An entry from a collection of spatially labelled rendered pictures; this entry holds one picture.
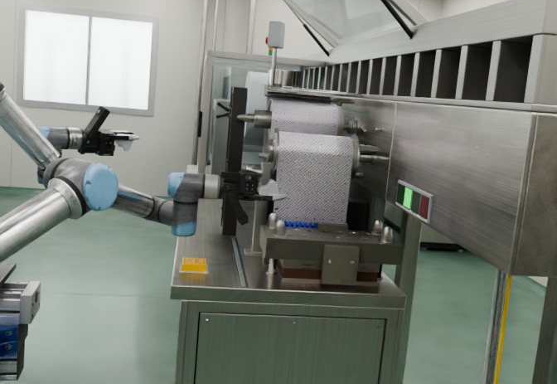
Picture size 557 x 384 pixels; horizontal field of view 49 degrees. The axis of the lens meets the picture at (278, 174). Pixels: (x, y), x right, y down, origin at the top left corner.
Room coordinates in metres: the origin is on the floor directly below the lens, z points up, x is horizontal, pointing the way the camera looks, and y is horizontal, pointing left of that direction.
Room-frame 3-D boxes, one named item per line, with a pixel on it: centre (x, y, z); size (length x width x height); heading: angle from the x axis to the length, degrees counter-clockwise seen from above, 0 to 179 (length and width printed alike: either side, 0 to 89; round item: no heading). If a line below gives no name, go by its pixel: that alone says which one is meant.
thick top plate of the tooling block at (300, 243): (1.77, -0.17, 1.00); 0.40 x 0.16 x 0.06; 98
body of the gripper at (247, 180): (1.85, 0.12, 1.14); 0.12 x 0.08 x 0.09; 98
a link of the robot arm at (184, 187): (1.83, 0.28, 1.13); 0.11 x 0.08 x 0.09; 98
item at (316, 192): (1.88, -0.11, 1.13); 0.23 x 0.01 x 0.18; 98
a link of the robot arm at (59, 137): (2.03, 0.77, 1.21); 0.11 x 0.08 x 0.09; 127
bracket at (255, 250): (1.95, 0.06, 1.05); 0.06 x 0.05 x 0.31; 98
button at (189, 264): (1.73, 0.22, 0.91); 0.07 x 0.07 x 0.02; 8
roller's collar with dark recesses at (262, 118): (2.17, 0.07, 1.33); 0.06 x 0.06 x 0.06; 8
